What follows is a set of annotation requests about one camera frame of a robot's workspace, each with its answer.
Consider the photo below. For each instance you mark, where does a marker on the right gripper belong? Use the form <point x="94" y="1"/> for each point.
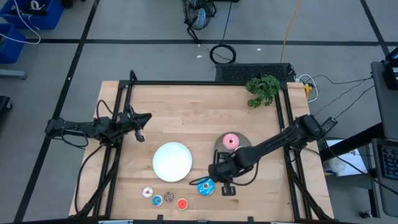
<point x="222" y="169"/>

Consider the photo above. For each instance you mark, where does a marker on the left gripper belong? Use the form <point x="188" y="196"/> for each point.
<point x="127" y="121"/>

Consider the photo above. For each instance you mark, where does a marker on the large blue frosted donut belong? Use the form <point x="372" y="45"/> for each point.
<point x="201" y="190"/>

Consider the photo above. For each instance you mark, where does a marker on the small red donut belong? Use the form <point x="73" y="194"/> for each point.
<point x="179" y="207"/>

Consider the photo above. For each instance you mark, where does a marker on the small chocolate donut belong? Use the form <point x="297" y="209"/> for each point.
<point x="166" y="199"/>

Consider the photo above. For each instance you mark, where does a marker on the large pink frosted donut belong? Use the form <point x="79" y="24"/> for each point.
<point x="227" y="137"/>

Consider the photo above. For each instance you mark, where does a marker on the small blue donut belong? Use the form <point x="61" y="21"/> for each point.
<point x="154" y="203"/>

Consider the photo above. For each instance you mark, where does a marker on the small white pink donut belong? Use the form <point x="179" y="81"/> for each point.
<point x="145" y="194"/>

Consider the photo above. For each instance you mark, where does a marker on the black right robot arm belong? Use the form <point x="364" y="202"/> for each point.
<point x="273" y="141"/>

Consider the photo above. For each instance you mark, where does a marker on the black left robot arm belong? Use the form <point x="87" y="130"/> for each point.
<point x="93" y="129"/>

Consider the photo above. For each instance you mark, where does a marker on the grey round plate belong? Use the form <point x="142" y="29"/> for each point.
<point x="219" y="143"/>

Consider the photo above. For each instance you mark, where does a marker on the white round plate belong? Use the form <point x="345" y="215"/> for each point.
<point x="171" y="161"/>

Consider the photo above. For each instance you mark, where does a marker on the green leafy plant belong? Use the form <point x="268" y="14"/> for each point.
<point x="264" y="88"/>

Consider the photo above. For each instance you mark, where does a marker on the black computer case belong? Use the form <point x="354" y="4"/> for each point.
<point x="248" y="71"/>

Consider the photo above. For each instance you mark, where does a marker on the black floor fan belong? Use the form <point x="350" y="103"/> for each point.
<point x="199" y="17"/>

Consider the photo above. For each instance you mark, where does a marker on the clear plastic cup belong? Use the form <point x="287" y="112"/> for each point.
<point x="337" y="165"/>

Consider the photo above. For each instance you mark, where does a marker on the black power brick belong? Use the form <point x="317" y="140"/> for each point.
<point x="329" y="124"/>

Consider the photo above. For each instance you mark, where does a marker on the yellow power plug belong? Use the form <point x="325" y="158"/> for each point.
<point x="308" y="90"/>

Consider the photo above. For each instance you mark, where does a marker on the grey metal bar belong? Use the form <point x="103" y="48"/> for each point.
<point x="12" y="74"/>

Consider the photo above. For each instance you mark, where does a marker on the large blue storage bin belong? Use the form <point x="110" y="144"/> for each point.
<point x="46" y="18"/>

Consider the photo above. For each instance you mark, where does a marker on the black chair base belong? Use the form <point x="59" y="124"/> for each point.
<point x="4" y="104"/>

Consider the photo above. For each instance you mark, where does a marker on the white paper sheet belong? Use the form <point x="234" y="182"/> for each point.
<point x="354" y="161"/>

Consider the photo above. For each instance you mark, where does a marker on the black desk beam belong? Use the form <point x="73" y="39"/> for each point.
<point x="357" y="140"/>

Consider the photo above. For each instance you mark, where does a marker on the grey desk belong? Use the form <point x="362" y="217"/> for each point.
<point x="385" y="109"/>
<point x="377" y="193"/>

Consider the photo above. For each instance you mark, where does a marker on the black keyboard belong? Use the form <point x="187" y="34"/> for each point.
<point x="390" y="161"/>

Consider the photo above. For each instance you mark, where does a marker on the black laptop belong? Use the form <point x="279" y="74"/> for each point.
<point x="391" y="77"/>

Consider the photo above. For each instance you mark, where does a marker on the black aluminium table frame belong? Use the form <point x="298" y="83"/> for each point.
<point x="202" y="82"/>

